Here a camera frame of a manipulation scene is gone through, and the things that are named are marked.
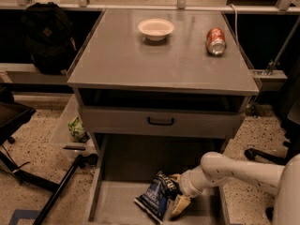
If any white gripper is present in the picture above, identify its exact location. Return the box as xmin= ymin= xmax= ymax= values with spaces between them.
xmin=170 ymin=166 xmax=212 ymax=218

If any blue chip bag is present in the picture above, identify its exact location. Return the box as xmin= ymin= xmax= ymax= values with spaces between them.
xmin=134 ymin=171 xmax=179 ymax=225

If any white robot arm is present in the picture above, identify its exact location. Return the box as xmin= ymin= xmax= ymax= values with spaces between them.
xmin=171 ymin=152 xmax=300 ymax=225

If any open grey bottom drawer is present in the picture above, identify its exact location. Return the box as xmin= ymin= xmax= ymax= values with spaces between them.
xmin=85 ymin=134 xmax=229 ymax=225

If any closed grey drawer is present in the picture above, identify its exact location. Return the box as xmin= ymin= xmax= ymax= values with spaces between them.
xmin=80 ymin=106 xmax=245 ymax=139

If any grey drawer cabinet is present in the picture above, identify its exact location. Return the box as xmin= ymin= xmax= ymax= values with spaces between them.
xmin=67 ymin=8 xmax=261 ymax=161

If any green chip bag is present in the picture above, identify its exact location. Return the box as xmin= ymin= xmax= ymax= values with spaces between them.
xmin=67 ymin=117 xmax=89 ymax=143

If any black office chair base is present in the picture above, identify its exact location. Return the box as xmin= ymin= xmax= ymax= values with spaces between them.
xmin=244 ymin=110 xmax=300 ymax=220

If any red soda can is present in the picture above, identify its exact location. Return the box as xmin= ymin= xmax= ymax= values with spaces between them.
xmin=206 ymin=27 xmax=227 ymax=55

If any white bowl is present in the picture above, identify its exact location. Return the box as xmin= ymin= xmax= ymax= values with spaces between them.
xmin=138 ymin=19 xmax=174 ymax=41

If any black backpack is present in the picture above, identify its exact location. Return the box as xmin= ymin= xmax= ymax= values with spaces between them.
xmin=21 ymin=2 xmax=77 ymax=75

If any black drawer handle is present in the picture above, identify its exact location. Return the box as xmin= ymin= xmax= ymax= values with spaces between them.
xmin=147 ymin=117 xmax=175 ymax=127

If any metal strut with bracket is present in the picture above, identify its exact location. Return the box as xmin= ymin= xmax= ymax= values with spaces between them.
xmin=252 ymin=15 xmax=300 ymax=78

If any white cable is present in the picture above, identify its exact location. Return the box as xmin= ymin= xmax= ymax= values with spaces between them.
xmin=229 ymin=3 xmax=240 ymax=47

